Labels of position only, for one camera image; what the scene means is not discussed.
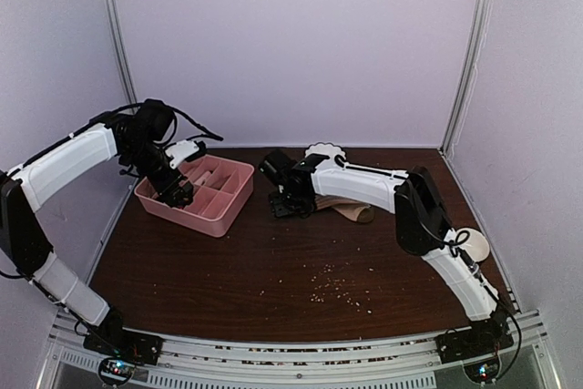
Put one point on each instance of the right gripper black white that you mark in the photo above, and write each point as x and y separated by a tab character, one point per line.
280	209

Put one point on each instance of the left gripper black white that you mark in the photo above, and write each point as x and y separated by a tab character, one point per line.
172	199

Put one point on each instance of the striped beige brown sock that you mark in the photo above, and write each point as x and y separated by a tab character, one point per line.
352	210

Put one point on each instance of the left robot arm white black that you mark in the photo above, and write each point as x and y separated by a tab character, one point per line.
150	140

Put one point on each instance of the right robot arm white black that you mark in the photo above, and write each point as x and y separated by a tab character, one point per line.
422	226

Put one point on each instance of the pink divided organizer tray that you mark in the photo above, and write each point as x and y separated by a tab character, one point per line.
221	189

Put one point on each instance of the white scalloped ceramic bowl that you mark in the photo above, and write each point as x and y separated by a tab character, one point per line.
325	155

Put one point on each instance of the white cup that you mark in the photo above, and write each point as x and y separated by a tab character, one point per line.
474	243

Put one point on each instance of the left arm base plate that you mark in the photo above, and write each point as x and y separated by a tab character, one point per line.
123	348

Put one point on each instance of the aluminium front table rail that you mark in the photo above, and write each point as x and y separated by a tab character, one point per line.
411	361

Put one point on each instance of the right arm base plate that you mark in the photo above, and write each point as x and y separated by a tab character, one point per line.
454	346

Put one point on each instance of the left aluminium corner post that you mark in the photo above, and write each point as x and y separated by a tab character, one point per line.
121	57

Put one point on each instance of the aluminium corner post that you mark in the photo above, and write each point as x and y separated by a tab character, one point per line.
467	77
121	57

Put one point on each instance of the right aluminium corner post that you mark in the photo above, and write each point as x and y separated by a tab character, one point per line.
467	77

